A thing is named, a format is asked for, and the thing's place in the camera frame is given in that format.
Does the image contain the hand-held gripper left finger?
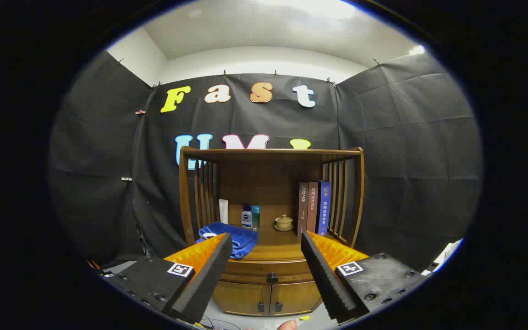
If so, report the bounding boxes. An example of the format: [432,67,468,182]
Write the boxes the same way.
[101,232,233,324]

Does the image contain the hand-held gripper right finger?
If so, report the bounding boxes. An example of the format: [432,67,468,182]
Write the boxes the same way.
[301,231,432,321]

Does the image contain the wooden countertop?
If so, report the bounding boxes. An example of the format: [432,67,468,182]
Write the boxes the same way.
[195,220,352,262]

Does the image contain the wooden cabinet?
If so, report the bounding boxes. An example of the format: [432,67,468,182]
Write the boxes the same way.
[178,147,365,317]

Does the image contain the blue towel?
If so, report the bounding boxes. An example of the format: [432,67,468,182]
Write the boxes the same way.
[195,222,259,259]

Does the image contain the blue book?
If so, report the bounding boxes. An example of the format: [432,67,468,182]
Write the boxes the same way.
[318,181,331,237]

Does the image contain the dark brown book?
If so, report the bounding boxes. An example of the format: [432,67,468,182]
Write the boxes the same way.
[298,182,309,237]

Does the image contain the reddish brown book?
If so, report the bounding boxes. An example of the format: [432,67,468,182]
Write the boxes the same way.
[308,181,319,234]

